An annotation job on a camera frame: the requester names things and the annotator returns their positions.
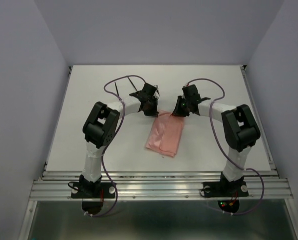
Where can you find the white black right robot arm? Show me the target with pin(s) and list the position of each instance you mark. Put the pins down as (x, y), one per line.
(240, 128)

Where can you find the pink satin napkin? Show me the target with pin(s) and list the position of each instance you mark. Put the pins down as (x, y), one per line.
(165, 134)

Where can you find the black fork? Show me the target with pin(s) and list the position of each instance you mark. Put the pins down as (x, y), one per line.
(131, 82)

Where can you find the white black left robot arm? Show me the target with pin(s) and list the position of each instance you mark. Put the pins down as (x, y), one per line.
(103, 123)

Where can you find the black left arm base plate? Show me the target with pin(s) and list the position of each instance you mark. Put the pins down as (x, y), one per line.
(99, 191)

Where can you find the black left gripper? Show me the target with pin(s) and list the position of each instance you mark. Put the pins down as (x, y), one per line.
(153, 113)

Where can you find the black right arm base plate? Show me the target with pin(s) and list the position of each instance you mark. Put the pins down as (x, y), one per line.
(215, 189)

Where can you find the aluminium frame rail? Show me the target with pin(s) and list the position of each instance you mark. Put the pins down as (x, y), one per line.
(150, 186)

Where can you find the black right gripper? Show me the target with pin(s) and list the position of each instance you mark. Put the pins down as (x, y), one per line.
(177, 111)

